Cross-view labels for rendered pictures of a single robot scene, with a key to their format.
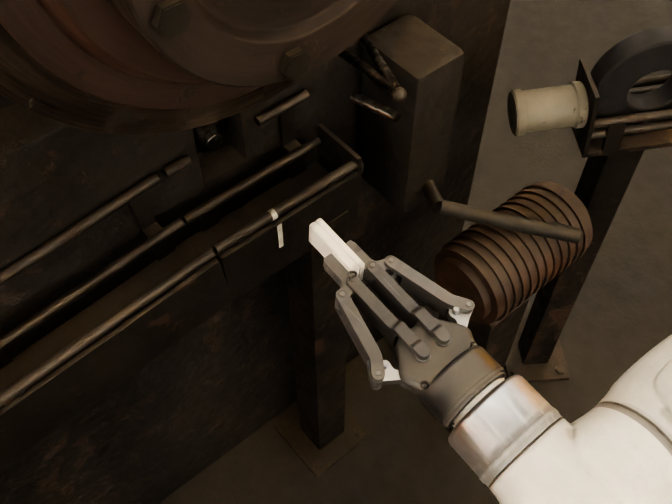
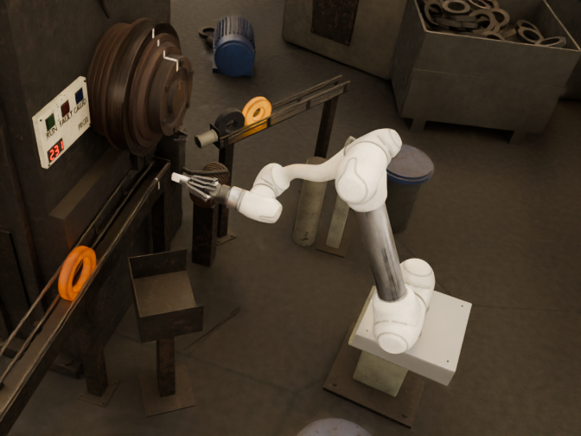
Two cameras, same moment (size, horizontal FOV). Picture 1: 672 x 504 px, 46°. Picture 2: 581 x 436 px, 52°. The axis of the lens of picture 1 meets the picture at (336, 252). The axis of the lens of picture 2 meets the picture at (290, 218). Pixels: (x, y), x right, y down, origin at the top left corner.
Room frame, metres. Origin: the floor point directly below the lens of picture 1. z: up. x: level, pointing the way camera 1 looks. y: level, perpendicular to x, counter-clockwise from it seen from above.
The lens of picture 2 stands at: (-1.18, 0.84, 2.27)
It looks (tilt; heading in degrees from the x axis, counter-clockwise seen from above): 42 degrees down; 319
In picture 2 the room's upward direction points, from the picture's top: 10 degrees clockwise
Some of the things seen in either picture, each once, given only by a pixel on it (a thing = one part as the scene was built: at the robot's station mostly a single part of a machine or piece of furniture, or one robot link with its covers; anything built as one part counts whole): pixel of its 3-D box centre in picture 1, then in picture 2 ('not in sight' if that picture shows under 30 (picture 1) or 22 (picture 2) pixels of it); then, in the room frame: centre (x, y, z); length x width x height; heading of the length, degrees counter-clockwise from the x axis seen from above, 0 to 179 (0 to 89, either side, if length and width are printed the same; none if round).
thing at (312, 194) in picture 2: not in sight; (310, 202); (0.52, -0.77, 0.26); 0.12 x 0.12 x 0.52
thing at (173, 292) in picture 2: not in sight; (166, 344); (0.04, 0.28, 0.36); 0.26 x 0.20 x 0.72; 165
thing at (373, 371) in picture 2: not in sight; (386, 353); (-0.33, -0.58, 0.16); 0.40 x 0.40 x 0.31; 32
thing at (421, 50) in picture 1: (404, 117); (171, 150); (0.72, -0.09, 0.68); 0.11 x 0.08 x 0.24; 40
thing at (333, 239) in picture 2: not in sight; (343, 200); (0.43, -0.91, 0.31); 0.24 x 0.16 x 0.62; 130
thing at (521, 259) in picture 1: (490, 324); (208, 216); (0.67, -0.25, 0.27); 0.22 x 0.13 x 0.53; 130
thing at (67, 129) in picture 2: not in sight; (64, 121); (0.43, 0.42, 1.15); 0.26 x 0.02 x 0.18; 130
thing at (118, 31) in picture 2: not in sight; (124, 82); (0.62, 0.14, 1.11); 0.47 x 0.10 x 0.47; 130
